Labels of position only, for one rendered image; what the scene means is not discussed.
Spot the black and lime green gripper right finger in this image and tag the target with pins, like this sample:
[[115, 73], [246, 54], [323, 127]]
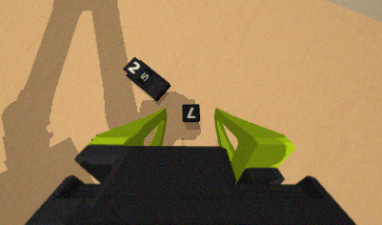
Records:
[[258, 147]]

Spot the black calendar cube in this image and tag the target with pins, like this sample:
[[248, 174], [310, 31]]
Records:
[[191, 113], [137, 70]]

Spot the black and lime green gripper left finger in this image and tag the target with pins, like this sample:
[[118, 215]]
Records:
[[134, 133]]

